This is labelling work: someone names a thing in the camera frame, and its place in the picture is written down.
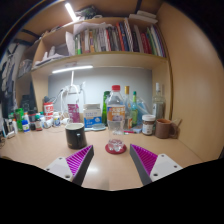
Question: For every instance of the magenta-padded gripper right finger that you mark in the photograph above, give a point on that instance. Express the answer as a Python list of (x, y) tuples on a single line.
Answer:
[(147, 160)]

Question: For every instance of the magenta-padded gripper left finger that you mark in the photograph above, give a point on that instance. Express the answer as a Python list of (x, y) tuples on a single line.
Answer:
[(76, 161)]

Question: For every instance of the clear drink bottle red cap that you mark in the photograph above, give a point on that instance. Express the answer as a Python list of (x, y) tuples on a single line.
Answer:
[(116, 115)]

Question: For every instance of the black mug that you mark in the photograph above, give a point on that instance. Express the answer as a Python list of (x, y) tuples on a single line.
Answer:
[(76, 137)]

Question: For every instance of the red round coaster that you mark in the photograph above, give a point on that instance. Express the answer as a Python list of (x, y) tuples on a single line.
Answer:
[(108, 150)]

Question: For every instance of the brown jar white lid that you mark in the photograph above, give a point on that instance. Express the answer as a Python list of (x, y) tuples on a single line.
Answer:
[(148, 126)]

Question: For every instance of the brown mug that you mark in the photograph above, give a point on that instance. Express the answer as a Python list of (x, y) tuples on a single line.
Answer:
[(163, 129)]

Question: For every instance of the white and blue carton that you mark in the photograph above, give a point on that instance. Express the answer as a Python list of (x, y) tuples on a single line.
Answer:
[(92, 116)]

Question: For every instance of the magenta pouch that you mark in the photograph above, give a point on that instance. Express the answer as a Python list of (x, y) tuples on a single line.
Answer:
[(74, 113)]

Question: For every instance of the green-capped bottle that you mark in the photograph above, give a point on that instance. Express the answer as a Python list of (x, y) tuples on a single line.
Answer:
[(134, 113)]

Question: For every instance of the clear plastic bag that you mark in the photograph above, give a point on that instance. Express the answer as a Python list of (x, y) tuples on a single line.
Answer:
[(143, 108)]

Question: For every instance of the yellow-capped glass bottle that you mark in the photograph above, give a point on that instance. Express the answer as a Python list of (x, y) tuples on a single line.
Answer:
[(128, 111)]

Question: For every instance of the dark jar green lid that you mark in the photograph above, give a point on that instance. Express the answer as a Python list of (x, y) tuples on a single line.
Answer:
[(38, 124)]

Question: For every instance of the tall clear glass bottle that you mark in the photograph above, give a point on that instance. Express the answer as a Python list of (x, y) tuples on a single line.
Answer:
[(158, 106)]

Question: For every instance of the red and white canister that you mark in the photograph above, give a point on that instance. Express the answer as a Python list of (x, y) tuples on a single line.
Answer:
[(48, 110)]

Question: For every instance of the white bottle blue label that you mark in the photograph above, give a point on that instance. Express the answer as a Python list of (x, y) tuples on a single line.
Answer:
[(25, 126)]

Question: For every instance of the green container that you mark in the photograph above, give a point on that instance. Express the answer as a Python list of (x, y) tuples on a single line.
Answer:
[(19, 115)]

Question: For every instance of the white light bar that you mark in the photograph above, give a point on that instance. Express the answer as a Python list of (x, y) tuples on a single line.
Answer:
[(72, 69)]

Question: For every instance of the dark hanging clothes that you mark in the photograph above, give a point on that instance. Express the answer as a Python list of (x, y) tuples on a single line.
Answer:
[(7, 86)]

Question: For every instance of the wooden shelf unit with books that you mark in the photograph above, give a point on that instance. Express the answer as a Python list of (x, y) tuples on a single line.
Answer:
[(100, 58)]

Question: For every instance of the ceiling light tube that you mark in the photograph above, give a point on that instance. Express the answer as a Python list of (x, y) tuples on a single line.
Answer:
[(70, 11)]

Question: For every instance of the white wall socket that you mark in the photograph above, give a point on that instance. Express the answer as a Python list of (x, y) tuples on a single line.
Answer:
[(75, 89)]

